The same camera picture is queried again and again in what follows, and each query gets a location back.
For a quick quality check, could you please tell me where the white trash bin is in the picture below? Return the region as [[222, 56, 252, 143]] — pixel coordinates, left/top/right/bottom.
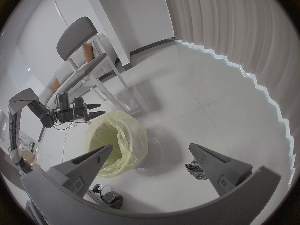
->
[[87, 113, 149, 173]]

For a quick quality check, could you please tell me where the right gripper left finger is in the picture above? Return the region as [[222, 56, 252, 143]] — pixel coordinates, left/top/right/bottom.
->
[[46, 145, 113, 199]]

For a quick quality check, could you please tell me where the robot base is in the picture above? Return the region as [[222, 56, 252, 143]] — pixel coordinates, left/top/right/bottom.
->
[[7, 136, 124, 208]]

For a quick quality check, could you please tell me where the pale yellow plastic bag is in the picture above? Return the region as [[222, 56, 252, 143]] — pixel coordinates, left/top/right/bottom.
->
[[85, 110, 149, 178]]

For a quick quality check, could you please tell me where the white curtain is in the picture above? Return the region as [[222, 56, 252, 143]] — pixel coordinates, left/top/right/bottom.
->
[[161, 0, 298, 187]]

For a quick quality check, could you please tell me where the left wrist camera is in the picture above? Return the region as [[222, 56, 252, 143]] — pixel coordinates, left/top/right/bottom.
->
[[55, 92, 71, 110]]

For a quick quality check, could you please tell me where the grey padded white-legged chair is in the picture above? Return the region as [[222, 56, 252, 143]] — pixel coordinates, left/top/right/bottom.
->
[[56, 16, 131, 113]]

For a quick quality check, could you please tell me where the white cable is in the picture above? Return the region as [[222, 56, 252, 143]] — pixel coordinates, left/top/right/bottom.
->
[[61, 122, 79, 164]]

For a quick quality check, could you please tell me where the orange cushion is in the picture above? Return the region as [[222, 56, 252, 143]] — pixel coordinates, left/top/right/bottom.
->
[[49, 77, 62, 94], [82, 43, 95, 63]]

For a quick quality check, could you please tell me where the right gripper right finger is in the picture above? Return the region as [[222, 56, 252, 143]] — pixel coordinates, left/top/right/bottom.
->
[[188, 143, 253, 196]]

